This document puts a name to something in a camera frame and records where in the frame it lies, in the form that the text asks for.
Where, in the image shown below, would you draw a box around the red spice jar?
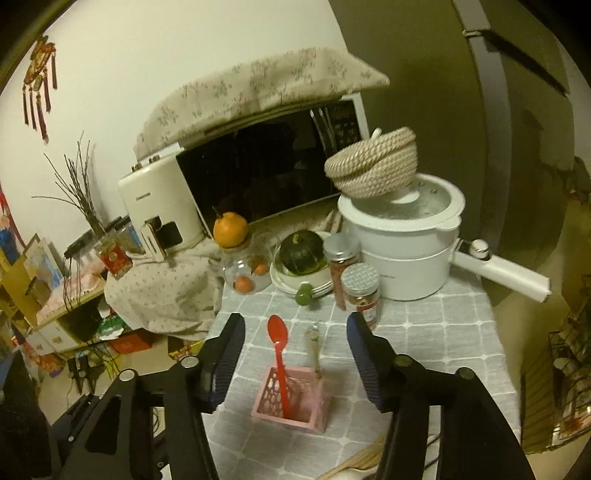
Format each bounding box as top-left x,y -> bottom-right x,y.
324,232 -> 362,311

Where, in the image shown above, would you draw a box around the black microwave oven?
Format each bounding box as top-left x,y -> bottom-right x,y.
177,99 -> 362,229

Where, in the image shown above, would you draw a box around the grey refrigerator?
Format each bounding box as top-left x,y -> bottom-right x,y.
332,1 -> 575,275

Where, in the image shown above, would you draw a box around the white air fryer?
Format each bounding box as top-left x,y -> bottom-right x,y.
118,154 -> 205,262

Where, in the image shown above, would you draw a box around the floral cloth cover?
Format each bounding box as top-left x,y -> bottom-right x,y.
134,47 -> 390,160

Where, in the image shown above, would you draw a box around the labelled dried fruit jar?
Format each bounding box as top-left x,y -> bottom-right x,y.
341,262 -> 381,329

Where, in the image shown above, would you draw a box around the white stacked bowls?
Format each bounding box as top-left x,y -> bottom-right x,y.
270,243 -> 332,305

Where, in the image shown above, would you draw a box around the red labelled glass jar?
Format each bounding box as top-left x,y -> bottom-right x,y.
94,233 -> 132,280

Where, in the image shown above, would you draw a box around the black wire rack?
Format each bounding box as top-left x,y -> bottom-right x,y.
521,297 -> 590,454

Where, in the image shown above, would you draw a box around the woven rope basket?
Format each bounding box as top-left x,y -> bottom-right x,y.
325,127 -> 418,199

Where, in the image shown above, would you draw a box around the clear glass jar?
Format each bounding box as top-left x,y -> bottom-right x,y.
221,240 -> 273,295

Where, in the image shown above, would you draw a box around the pink perforated utensil holder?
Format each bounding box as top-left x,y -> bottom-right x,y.
252,366 -> 332,434

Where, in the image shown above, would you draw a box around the grey checked tablecloth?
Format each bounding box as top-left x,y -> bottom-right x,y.
204,273 -> 521,479

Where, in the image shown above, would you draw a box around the red plastic spoon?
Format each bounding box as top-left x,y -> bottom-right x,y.
267,315 -> 291,419

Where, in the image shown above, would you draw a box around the large orange fruit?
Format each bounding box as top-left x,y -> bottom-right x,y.
213,212 -> 249,249

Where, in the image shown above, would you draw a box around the floral draped cloth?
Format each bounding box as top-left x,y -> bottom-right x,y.
104,239 -> 223,341

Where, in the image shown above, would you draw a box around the white electric cooking pot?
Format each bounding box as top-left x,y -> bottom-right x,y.
338,174 -> 551,303

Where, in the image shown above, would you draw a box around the wooden chopstick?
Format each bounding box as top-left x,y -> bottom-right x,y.
321,434 -> 386,480

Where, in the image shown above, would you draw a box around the dried twig bouquet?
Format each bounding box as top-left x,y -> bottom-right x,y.
32,133 -> 106,240

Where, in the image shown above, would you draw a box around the red hanging ornament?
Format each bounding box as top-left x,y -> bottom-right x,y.
21,35 -> 58,144

